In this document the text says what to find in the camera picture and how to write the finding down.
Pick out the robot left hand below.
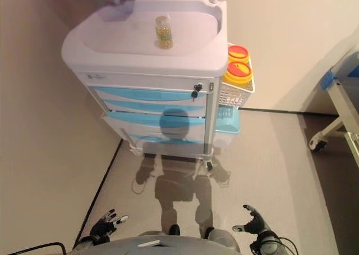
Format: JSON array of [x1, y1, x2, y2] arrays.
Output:
[[89, 208, 130, 243]]

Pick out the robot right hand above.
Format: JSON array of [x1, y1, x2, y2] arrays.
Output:
[[232, 204, 271, 236]]

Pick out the blue white cart drawer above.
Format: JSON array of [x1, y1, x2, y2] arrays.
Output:
[[131, 138, 205, 155], [120, 129, 205, 141], [100, 98, 208, 113], [91, 86, 209, 102], [100, 110, 208, 135]]

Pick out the clear medicine bottle yellow capsules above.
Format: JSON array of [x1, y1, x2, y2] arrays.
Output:
[[154, 14, 174, 51]]

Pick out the grey robot torso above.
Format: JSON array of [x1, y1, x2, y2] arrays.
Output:
[[72, 229, 242, 255]]

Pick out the clear plastic bin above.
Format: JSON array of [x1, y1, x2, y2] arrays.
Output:
[[212, 131, 234, 149]]

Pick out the bed caster wheel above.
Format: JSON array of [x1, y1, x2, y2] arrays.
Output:
[[309, 136, 328, 152]]

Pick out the light blue waste bin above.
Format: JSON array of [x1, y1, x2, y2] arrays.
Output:
[[214, 106, 242, 134]]

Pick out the white plastic side basket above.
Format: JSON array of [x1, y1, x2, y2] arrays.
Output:
[[218, 43, 256, 109]]

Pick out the black cart keys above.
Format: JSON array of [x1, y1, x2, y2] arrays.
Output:
[[191, 83, 204, 102]]

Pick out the yellow sharps container red lid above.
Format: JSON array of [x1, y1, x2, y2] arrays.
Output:
[[223, 61, 252, 85], [227, 44, 250, 63]]

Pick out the white blue medical cart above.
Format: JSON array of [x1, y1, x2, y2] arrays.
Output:
[[61, 0, 228, 160]]

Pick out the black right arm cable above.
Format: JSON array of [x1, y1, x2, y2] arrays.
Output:
[[279, 236, 299, 255]]

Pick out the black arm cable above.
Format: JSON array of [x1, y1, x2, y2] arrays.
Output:
[[0, 242, 68, 255], [279, 236, 299, 255]]

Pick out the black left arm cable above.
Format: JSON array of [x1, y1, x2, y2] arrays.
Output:
[[0, 242, 68, 255]]

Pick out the hospital bed frame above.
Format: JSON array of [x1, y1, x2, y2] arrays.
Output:
[[308, 49, 359, 156]]

